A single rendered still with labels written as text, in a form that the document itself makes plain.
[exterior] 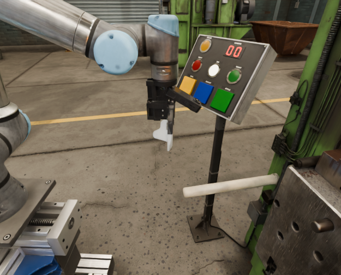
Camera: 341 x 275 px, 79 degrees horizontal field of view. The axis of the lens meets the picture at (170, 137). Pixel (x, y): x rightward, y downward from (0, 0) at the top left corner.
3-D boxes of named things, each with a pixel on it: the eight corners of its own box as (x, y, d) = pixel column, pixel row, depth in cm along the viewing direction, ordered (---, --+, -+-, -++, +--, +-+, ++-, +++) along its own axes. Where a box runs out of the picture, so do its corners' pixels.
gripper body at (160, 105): (150, 111, 68) (148, 74, 62) (177, 111, 68) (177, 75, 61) (147, 122, 62) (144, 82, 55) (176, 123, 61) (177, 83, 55)
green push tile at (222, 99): (223, 112, 75) (233, 93, 74) (209, 105, 80) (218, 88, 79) (226, 114, 76) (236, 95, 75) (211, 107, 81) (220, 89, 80)
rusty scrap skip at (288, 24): (278, 61, 566) (288, 26, 520) (243, 49, 721) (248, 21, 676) (316, 59, 588) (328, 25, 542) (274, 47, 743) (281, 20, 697)
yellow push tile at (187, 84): (188, 96, 89) (195, 80, 87) (177, 91, 94) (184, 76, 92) (190, 97, 90) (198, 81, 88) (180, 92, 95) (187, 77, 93)
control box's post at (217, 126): (203, 230, 143) (226, 71, 84) (201, 225, 146) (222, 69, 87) (208, 229, 143) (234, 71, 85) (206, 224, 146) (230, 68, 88)
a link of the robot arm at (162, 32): (144, 14, 53) (177, 14, 53) (147, 59, 59) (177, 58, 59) (144, 15, 46) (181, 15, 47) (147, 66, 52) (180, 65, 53)
